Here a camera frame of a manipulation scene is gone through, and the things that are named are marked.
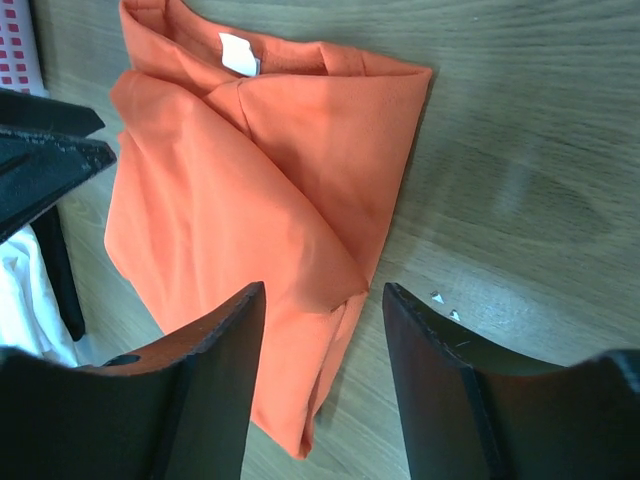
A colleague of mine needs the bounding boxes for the tiny white table specks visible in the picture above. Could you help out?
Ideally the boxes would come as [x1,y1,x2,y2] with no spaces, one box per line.
[430,291,461,323]

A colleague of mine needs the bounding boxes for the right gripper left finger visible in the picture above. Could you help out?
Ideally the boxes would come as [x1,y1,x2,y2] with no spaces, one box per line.
[1,282,265,479]

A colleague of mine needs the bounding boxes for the orange t shirt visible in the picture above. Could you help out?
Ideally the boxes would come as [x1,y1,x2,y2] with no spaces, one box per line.
[105,1,432,459]

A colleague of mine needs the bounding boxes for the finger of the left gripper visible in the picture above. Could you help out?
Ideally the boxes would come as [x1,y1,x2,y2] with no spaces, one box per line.
[1,130,116,241]
[1,89,105,136]

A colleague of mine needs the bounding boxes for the folded white t shirt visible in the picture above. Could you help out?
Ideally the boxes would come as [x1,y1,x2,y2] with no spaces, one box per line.
[0,225,80,367]

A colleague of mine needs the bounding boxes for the white plastic laundry basket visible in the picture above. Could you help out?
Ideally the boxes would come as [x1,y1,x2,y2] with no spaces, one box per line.
[0,0,49,98]

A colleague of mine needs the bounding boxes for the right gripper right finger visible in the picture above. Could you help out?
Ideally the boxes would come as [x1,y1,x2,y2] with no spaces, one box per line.
[383,283,639,479]

